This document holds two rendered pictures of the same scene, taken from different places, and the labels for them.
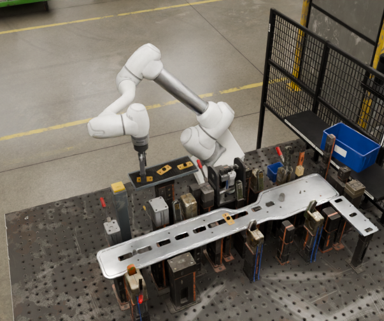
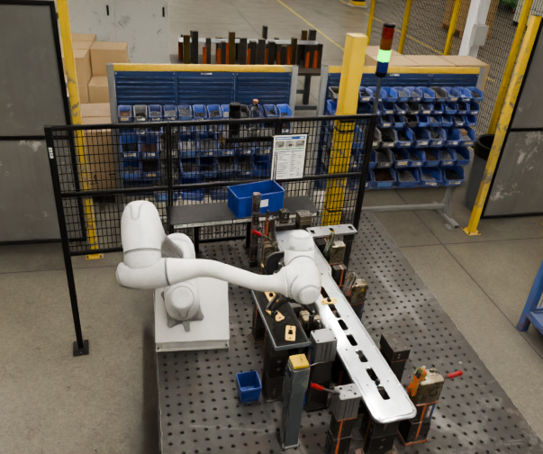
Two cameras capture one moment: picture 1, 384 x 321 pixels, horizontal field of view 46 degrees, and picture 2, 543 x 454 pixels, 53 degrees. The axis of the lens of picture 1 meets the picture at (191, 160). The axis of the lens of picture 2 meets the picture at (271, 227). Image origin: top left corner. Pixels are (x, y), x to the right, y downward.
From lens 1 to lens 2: 2.59 m
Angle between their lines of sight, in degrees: 67
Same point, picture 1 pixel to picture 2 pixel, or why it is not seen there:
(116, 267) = (401, 402)
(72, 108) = not seen: outside the picture
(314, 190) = not seen: hidden behind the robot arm
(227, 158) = (210, 289)
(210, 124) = not seen: hidden behind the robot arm
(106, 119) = (310, 267)
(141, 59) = (155, 223)
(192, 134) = (189, 288)
